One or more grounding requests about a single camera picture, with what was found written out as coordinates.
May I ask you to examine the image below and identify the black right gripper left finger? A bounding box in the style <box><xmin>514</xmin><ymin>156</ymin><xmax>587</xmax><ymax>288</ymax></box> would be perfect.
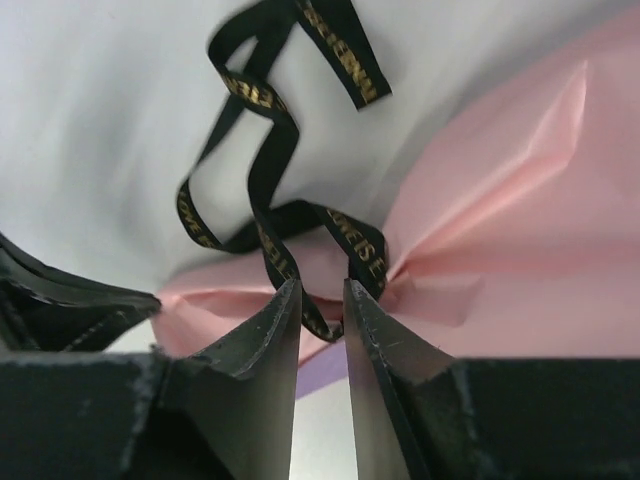
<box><xmin>1</xmin><ymin>281</ymin><xmax>301</xmax><ymax>479</ymax></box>

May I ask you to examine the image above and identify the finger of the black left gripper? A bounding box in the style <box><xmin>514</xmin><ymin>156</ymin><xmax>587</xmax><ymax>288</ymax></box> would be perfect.
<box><xmin>1</xmin><ymin>237</ymin><xmax>161</xmax><ymax>352</ymax></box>

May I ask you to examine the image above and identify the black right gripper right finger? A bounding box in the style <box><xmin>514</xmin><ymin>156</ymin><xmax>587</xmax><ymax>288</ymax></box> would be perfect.
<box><xmin>343</xmin><ymin>280</ymin><xmax>639</xmax><ymax>479</ymax></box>

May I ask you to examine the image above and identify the black ribbon gold lettering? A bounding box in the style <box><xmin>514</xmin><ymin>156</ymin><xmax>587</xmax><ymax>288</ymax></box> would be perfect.
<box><xmin>176</xmin><ymin>0</ymin><xmax>394</xmax><ymax>343</ymax></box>

